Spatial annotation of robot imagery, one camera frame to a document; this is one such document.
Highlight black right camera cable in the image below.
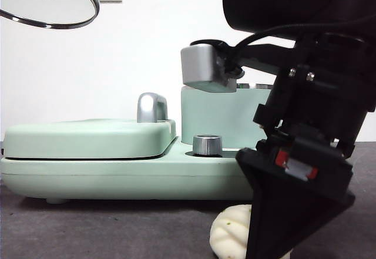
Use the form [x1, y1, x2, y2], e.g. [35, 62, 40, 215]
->
[217, 14, 376, 55]

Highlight mint green pot with handle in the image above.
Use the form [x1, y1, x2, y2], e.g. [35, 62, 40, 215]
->
[180, 82, 277, 146]

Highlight chrome griddle lid handle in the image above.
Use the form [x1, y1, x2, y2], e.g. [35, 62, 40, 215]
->
[136, 92, 169, 123]

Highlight ridged white bun green specks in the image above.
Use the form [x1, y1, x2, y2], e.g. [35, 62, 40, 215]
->
[210, 203, 292, 259]

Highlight chrome control knob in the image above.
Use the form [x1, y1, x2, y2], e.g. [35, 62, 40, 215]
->
[192, 134, 223, 156]

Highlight mint green breakfast machine base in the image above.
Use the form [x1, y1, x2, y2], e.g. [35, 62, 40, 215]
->
[0, 137, 254, 206]

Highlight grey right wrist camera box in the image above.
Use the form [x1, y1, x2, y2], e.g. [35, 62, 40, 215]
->
[180, 43, 237, 93]

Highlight mint green griddle lid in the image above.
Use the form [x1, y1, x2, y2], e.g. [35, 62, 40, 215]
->
[2, 119, 177, 159]

